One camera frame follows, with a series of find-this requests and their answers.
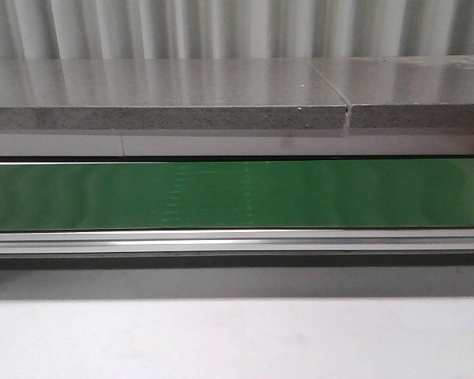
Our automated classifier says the white conveyor back panel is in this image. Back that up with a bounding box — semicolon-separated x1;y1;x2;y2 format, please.
0;128;474;157

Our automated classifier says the grey stone slab left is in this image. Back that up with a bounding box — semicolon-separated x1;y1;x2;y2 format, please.
0;58;346;130

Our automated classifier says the grey stone slab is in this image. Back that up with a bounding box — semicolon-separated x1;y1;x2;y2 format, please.
0;58;346;130
311;55;474;130

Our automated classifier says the grey stone slab right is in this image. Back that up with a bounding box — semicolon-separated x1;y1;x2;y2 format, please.
311;55;474;130

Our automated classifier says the green conveyor belt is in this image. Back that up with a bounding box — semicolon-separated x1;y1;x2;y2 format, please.
0;158;474;232

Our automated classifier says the white corrugated curtain backdrop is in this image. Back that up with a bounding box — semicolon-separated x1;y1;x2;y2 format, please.
0;1;474;59

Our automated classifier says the aluminium conveyor front rail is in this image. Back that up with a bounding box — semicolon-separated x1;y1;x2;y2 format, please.
0;228;474;259

